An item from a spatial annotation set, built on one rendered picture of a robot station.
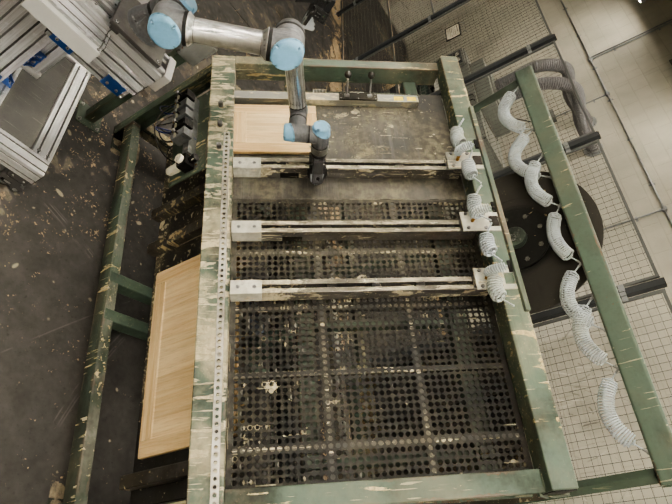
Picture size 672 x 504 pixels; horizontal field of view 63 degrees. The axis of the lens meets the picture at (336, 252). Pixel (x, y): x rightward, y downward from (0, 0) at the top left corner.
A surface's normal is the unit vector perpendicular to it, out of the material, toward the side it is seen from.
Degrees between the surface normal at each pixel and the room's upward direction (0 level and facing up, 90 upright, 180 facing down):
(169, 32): 95
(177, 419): 90
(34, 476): 0
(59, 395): 0
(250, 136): 51
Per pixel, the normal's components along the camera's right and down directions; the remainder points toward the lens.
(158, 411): -0.54, -0.40
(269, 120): 0.11, -0.51
